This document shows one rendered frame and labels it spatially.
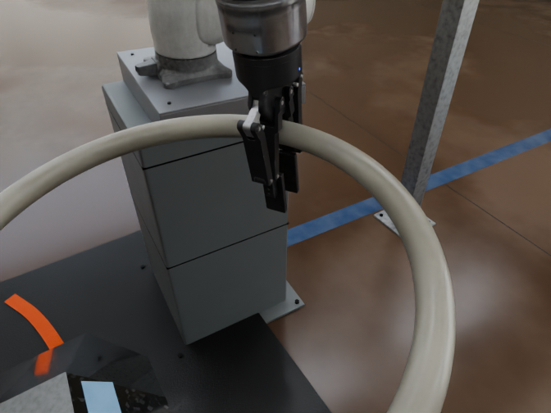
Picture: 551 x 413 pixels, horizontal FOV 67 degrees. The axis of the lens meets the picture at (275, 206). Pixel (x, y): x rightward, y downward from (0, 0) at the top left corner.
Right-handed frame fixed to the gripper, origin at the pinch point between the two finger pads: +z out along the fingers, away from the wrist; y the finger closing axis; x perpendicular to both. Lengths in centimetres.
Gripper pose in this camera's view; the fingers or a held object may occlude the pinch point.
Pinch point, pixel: (281, 182)
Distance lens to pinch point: 59.2
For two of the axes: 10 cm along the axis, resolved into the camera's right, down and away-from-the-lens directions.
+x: 9.0, 2.5, -3.6
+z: 0.9, 7.0, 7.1
